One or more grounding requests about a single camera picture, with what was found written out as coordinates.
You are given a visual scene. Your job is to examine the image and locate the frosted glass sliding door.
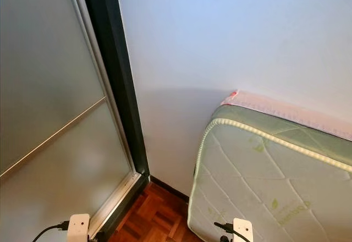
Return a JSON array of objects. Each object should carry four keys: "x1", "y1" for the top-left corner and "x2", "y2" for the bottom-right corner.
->
[{"x1": 0, "y1": 0, "x2": 144, "y2": 242}]

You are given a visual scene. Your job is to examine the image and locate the dark skirting board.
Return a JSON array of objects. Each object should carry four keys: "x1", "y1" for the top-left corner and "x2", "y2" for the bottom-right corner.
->
[{"x1": 150, "y1": 176, "x2": 190, "y2": 203}]

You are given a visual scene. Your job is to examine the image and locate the white quilted bamboo mattress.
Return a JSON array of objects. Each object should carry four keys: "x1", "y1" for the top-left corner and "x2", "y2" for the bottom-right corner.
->
[{"x1": 187, "y1": 104, "x2": 352, "y2": 242}]

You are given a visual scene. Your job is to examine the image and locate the pink board behind mattress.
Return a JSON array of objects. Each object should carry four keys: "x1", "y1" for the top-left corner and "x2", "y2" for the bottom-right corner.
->
[{"x1": 220, "y1": 90, "x2": 352, "y2": 141}]

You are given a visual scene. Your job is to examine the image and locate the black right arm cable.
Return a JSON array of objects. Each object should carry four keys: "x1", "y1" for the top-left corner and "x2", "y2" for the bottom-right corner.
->
[{"x1": 214, "y1": 222, "x2": 252, "y2": 242}]

